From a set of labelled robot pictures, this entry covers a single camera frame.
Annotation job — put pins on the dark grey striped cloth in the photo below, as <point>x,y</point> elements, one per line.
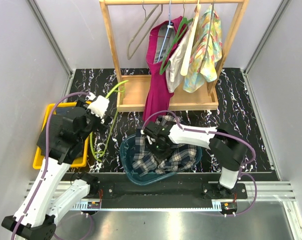
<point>64,145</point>

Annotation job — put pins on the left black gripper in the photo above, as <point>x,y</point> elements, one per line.
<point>100,127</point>

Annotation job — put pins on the colourful floral shirt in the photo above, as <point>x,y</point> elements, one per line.
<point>202,70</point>

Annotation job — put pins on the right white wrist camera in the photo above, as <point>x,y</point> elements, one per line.
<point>155,133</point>

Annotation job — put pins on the wooden clothes rack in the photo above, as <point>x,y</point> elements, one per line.
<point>136,86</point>

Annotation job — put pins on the navy plaid skirt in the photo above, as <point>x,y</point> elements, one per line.
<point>145,161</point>

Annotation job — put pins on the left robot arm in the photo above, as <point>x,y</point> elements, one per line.
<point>39,215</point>

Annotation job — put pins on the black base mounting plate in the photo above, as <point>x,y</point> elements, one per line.
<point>181,191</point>

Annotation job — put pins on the blue denim cloth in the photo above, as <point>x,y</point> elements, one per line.
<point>63,110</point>

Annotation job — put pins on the teal transparent plastic basin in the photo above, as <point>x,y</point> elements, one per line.
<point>126,152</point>

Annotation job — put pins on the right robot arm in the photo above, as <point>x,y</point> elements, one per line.
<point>227,146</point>

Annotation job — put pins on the magenta dress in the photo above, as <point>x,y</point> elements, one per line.
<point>158,97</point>

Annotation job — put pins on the lime green hanger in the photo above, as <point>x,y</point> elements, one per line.
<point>118,88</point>

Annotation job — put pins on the cream wooden hanger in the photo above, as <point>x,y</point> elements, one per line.
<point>187,56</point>

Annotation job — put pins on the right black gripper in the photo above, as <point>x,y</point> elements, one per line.
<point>164,156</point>

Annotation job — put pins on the dark green hanger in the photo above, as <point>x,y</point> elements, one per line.
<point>182,28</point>

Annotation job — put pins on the white garment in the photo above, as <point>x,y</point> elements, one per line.
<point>173,76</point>

